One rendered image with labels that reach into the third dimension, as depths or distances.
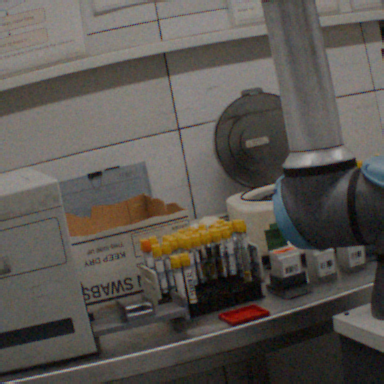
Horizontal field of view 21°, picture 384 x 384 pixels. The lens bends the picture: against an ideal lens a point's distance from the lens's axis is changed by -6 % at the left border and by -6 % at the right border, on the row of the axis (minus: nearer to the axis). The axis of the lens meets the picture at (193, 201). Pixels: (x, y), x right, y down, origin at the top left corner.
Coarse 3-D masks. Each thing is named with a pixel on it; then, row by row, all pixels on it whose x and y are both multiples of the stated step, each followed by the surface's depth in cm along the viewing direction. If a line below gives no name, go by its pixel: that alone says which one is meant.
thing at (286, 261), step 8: (288, 248) 190; (296, 248) 189; (272, 256) 190; (280, 256) 188; (288, 256) 188; (296, 256) 188; (272, 264) 191; (280, 264) 187; (288, 264) 188; (296, 264) 188; (272, 272) 192; (280, 272) 188; (288, 272) 188; (296, 272) 188
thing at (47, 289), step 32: (0, 192) 165; (32, 192) 167; (0, 224) 165; (32, 224) 167; (64, 224) 169; (0, 256) 166; (32, 256) 168; (64, 256) 169; (0, 288) 166; (32, 288) 168; (64, 288) 170; (0, 320) 167; (32, 320) 169; (64, 320) 171; (0, 352) 167; (32, 352) 169; (64, 352) 171; (96, 352) 173
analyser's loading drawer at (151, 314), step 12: (144, 300) 180; (180, 300) 179; (120, 312) 179; (132, 312) 181; (144, 312) 176; (156, 312) 179; (168, 312) 178; (180, 312) 178; (96, 324) 178; (108, 324) 176; (120, 324) 175; (132, 324) 175; (144, 324) 177; (96, 336) 174
